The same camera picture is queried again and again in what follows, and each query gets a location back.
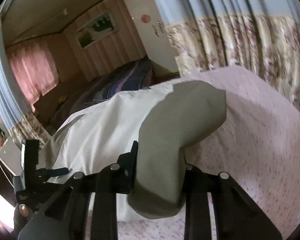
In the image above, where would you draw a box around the grey and white jacket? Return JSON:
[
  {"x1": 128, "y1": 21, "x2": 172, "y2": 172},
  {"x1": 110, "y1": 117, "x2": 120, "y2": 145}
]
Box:
[{"x1": 38, "y1": 80, "x2": 226, "y2": 222}]

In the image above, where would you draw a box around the white wardrobe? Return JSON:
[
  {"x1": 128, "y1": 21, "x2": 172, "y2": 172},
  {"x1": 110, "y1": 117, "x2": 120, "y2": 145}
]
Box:
[{"x1": 124, "y1": 0, "x2": 178, "y2": 76}]

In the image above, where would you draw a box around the pink window curtain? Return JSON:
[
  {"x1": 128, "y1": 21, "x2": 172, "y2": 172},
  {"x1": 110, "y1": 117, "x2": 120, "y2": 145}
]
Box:
[{"x1": 6, "y1": 40, "x2": 59, "y2": 107}]

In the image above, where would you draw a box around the blue floral curtain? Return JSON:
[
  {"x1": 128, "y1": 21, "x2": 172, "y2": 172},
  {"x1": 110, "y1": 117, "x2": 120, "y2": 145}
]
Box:
[
  {"x1": 0, "y1": 19, "x2": 50, "y2": 148},
  {"x1": 155, "y1": 0, "x2": 300, "y2": 109}
]

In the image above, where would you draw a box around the blue floral curtain left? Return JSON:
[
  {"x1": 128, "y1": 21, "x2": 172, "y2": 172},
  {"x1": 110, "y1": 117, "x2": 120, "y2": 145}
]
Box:
[{"x1": 0, "y1": 19, "x2": 50, "y2": 148}]

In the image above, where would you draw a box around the pink floral bed sheet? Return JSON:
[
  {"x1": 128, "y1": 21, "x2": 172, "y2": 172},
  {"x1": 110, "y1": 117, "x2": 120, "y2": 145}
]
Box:
[{"x1": 57, "y1": 65, "x2": 300, "y2": 240}]

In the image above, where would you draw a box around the far bed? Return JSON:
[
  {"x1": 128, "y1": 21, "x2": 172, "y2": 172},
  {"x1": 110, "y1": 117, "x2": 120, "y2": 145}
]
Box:
[{"x1": 33, "y1": 56, "x2": 153, "y2": 128}]

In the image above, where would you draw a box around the person's hand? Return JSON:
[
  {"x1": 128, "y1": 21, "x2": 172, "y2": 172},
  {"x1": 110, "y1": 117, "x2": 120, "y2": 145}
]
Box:
[{"x1": 11, "y1": 204, "x2": 33, "y2": 239}]

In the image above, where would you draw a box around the blue floral curtain right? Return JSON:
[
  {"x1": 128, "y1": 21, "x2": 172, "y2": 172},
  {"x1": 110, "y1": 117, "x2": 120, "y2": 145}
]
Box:
[{"x1": 155, "y1": 0, "x2": 300, "y2": 109}]

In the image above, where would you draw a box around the framed wall picture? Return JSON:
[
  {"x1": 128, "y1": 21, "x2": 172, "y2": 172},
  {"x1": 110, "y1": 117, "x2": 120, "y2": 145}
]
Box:
[{"x1": 74, "y1": 11, "x2": 119, "y2": 49}]

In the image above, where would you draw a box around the striped blue pink blanket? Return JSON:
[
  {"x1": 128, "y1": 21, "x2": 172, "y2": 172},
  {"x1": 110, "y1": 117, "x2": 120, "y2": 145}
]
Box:
[{"x1": 92, "y1": 57, "x2": 153, "y2": 104}]

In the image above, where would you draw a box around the white cabinet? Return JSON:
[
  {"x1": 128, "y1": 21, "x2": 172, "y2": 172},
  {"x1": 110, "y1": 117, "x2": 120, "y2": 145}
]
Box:
[{"x1": 0, "y1": 138, "x2": 21, "y2": 176}]

